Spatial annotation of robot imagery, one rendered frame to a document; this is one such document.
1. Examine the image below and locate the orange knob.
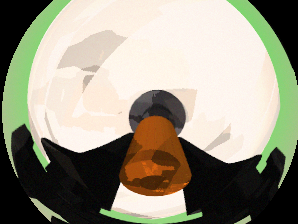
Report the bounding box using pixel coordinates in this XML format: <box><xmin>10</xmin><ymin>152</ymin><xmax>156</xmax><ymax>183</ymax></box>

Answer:
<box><xmin>118</xmin><ymin>116</ymin><xmax>192</xmax><ymax>196</ymax></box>

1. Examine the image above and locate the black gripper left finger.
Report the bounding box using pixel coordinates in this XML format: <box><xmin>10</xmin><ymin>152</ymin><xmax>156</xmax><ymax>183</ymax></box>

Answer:
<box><xmin>41</xmin><ymin>133</ymin><xmax>134</xmax><ymax>212</ymax></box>

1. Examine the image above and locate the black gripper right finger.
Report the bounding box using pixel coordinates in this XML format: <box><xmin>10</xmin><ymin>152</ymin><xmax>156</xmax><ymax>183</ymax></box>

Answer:
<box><xmin>177</xmin><ymin>136</ymin><xmax>262</xmax><ymax>216</ymax></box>

